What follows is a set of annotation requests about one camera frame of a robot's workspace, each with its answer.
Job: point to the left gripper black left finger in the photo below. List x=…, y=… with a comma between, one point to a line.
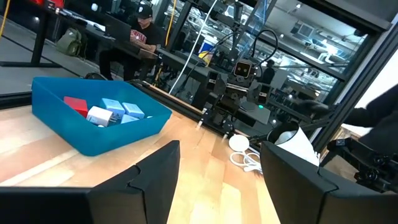
x=152, y=189

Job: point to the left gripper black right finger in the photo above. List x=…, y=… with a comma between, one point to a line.
x=298, y=193

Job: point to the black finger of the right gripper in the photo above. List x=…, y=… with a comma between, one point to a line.
x=213, y=82
x=265, y=93

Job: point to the light blue charger block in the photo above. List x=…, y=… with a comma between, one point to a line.
x=133, y=109
x=128, y=119
x=113, y=105

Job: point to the white charger block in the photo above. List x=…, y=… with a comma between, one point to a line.
x=98, y=115

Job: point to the red rectangular box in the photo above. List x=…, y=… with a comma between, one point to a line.
x=76, y=104

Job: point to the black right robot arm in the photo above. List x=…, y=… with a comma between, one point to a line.
x=224, y=113

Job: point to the white cup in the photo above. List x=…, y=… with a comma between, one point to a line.
x=298, y=144

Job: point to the black stand device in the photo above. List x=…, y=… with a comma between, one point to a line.
x=373, y=168

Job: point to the person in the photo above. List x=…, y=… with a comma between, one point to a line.
x=146, y=34
x=379, y=115

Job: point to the blue plastic bin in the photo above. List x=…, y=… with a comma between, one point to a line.
x=77, y=133

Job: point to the black laptop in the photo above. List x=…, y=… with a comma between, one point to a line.
x=118, y=31

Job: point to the green backpack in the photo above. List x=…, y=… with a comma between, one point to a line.
x=70, y=43

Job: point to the red storage bin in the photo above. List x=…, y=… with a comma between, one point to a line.
x=57, y=2

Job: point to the black desk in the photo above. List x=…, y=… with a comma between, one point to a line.
x=40, y=37

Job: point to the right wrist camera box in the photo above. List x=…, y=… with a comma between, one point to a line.
x=242, y=69

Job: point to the black table frame post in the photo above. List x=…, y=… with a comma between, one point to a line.
x=354, y=93

